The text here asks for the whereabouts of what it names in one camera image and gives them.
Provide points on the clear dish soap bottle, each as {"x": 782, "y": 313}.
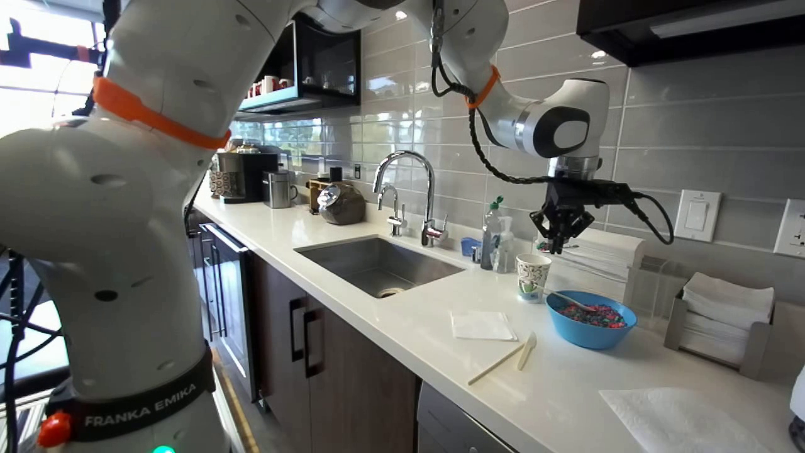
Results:
{"x": 495, "y": 246}

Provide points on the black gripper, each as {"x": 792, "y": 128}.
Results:
{"x": 572, "y": 191}

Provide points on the blue bowl with contents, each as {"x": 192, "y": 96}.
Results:
{"x": 588, "y": 321}

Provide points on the black wall shelf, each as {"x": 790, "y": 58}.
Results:
{"x": 310, "y": 69}

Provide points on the white wall switch plate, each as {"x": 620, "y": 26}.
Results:
{"x": 790, "y": 236}

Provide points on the white paper cup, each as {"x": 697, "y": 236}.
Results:
{"x": 531, "y": 277}

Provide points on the short wooden stir stick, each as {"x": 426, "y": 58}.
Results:
{"x": 527, "y": 352}

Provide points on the large white paper napkin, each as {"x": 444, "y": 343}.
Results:
{"x": 679, "y": 422}

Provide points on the black coffee machine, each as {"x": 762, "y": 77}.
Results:
{"x": 239, "y": 177}

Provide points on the long wooden stir stick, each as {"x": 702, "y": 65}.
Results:
{"x": 488, "y": 368}

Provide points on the stainless steel sink basin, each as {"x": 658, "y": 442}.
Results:
{"x": 375, "y": 266}

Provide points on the metal napkin holder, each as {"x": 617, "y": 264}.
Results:
{"x": 723, "y": 321}

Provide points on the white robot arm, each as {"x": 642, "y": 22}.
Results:
{"x": 100, "y": 207}

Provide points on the dark wooden base cabinet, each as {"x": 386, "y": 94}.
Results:
{"x": 328, "y": 387}

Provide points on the white paper towel dispenser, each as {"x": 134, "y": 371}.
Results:
{"x": 600, "y": 264}

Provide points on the small white folded napkin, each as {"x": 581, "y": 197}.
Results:
{"x": 481, "y": 326}

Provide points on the white wall outlet plate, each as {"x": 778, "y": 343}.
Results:
{"x": 697, "y": 215}

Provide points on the blue sponge holder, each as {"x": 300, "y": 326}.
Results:
{"x": 470, "y": 247}

